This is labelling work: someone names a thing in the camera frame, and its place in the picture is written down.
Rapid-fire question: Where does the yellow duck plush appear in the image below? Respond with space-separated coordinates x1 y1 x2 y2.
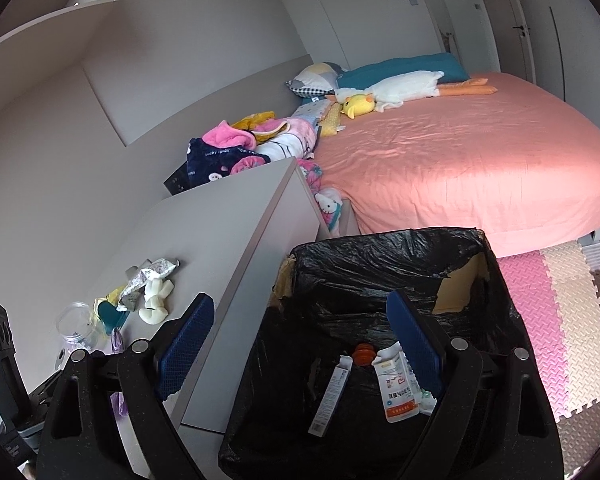
341 94 376 119

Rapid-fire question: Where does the white green bottle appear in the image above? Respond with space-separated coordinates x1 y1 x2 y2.
352 344 377 366

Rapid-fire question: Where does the pink sheet bed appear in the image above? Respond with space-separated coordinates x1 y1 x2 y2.
315 73 600 257

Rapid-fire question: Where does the black trash bag bin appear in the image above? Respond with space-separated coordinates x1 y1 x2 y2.
217 225 566 480

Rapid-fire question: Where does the silver foil wrapper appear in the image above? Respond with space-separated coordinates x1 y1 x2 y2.
116 258 181 311

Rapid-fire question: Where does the navy pink clothes pile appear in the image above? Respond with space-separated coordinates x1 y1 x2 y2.
184 100 332 188

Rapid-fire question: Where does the white foam packing piece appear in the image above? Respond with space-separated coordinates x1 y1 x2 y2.
138 278 174 325

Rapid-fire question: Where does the white kitty plush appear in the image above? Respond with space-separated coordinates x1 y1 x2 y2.
314 188 343 236

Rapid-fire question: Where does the foam puzzle floor mat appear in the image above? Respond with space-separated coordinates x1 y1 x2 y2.
498 242 600 479

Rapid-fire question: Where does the black wall socket panel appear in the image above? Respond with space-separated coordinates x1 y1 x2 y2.
163 162 189 196

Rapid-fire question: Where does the white door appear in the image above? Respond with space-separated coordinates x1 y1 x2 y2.
483 0 536 84

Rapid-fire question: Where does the white orange medicine box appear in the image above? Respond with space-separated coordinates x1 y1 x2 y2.
372 341 419 424

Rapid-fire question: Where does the teal pillow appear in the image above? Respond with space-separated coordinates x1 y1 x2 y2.
338 52 469 90

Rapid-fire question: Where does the clear plastic jar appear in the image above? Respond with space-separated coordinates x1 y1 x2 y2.
56 301 99 350

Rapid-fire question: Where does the wall shelf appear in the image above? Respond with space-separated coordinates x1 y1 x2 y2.
0 0 119 111

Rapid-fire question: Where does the patterned grey yellow pillow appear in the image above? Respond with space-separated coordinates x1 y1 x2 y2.
285 63 344 99

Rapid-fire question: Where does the white goose plush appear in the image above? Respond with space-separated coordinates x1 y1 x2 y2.
335 70 498 112

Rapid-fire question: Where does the yellow teal paper bag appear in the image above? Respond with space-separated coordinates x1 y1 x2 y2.
94 285 130 336

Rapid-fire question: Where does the grey thermometer box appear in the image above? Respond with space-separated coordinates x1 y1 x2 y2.
308 356 353 437

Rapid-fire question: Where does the purple plastic bag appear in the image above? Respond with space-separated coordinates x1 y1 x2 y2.
110 327 128 419

